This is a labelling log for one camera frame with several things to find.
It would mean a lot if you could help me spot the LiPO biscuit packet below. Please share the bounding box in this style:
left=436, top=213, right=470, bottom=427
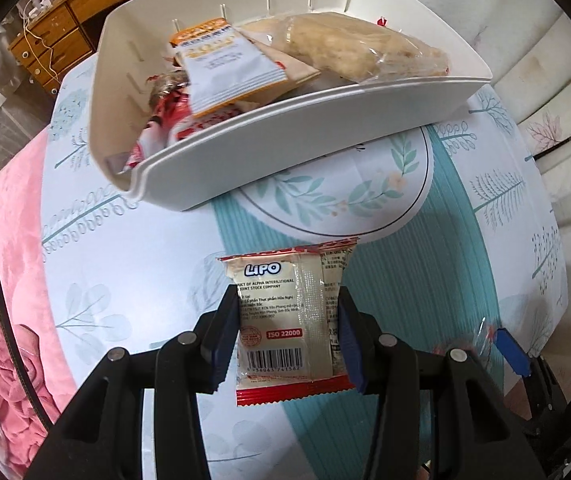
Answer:
left=220, top=237, right=358, bottom=406

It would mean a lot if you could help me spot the red white snack packet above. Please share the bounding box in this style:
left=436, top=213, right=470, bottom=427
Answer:
left=107, top=70, right=258, bottom=174

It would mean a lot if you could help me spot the oats bar packet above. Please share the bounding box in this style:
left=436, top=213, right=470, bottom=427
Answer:
left=170, top=18, right=287, bottom=117

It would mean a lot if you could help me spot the clear pack pale pastry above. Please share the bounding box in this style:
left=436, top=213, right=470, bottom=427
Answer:
left=239, top=12, right=450, bottom=82

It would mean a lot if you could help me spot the tree-patterned tablecloth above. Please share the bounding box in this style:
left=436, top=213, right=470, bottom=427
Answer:
left=39, top=54, right=570, bottom=480

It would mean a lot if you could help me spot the crumpled pink towel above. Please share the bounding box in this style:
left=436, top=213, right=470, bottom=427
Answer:
left=0, top=325, right=60, bottom=474

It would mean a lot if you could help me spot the pink bed blanket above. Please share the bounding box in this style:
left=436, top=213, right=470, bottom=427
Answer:
left=0, top=127, right=82, bottom=476

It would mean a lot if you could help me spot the white floral curtain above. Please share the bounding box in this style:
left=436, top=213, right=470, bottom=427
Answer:
left=389, top=0, right=571, bottom=386

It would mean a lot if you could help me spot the wooden desk with drawers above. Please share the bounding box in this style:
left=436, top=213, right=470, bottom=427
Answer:
left=9, top=0, right=128, bottom=96

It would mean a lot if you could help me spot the white plastic storage bin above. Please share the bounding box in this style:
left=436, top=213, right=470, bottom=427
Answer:
left=88, top=0, right=493, bottom=211

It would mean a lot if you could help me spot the black cable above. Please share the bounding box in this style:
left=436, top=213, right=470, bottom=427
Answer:
left=0, top=204, right=55, bottom=434

